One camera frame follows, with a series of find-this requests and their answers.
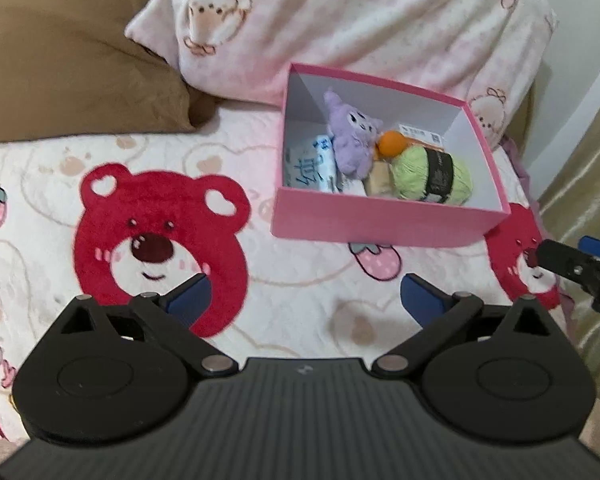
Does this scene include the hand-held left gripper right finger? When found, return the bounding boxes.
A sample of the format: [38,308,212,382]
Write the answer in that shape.
[371,273,557,379]

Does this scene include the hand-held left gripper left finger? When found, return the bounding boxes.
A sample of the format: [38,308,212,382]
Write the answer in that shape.
[54,272,240,379]

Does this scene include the pink cardboard box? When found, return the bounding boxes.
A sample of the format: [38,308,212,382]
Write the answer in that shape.
[271,62,512,250]

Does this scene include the green yarn ball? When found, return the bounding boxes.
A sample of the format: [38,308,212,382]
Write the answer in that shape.
[390,146,475,206]

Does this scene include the beige foundation bottle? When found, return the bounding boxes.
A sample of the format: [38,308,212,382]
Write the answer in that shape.
[365,160,396,196]

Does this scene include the orange makeup sponge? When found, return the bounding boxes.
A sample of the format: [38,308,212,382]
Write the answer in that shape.
[377,131,411,159]

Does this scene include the clear plastic box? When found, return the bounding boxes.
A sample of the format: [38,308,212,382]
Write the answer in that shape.
[397,124,446,151]

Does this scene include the blue tissue pack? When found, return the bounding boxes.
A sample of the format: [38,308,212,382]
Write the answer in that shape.
[283,132,338,192]

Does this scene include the purple plush toy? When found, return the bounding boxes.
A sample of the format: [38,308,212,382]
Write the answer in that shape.
[323,87,383,181]

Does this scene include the beige curtain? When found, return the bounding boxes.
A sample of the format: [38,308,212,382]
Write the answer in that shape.
[536,55,600,411]

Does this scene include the beige headboard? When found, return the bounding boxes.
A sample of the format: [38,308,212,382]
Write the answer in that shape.
[500,80,537,181]

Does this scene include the bear printed blanket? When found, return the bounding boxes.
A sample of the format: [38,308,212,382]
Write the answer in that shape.
[0,105,577,461]

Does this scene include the beige fuzzy clothing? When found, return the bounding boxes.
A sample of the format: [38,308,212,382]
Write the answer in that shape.
[0,437,27,461]

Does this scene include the brown pillow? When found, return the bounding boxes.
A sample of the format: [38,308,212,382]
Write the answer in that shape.
[0,0,218,144]

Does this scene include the pink printed pillow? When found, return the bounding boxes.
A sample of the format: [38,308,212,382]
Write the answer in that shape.
[125,0,561,150]

